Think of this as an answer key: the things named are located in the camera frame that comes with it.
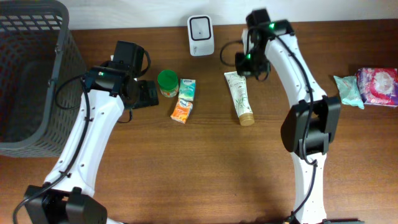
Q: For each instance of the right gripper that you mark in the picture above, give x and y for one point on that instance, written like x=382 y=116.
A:
x=252 y=70

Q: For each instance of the orange Kleenex tissue pack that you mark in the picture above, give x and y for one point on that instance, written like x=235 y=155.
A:
x=182 y=111

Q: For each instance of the teal Kleenex tissue pack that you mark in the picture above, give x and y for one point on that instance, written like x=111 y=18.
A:
x=187 y=89

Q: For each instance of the white bamboo print tube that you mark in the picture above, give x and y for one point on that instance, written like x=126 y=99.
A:
x=238 y=89

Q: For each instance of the grey plastic mesh basket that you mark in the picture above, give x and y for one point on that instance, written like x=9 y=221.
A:
x=39 y=91

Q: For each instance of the white barcode scanner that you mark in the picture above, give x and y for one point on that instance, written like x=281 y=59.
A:
x=200 y=35

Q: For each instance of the teal wet wipes pack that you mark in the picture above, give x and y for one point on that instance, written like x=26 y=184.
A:
x=348 y=91

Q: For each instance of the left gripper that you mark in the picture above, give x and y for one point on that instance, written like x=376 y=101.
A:
x=147 y=98

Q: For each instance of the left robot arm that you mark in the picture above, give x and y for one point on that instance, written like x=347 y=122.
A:
x=66 y=195

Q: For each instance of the red purple pad package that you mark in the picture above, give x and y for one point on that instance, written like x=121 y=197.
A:
x=378 y=86

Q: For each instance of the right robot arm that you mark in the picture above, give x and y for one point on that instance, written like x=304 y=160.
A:
x=310 y=125

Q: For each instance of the green lid jar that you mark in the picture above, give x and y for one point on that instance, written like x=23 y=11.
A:
x=168 y=83

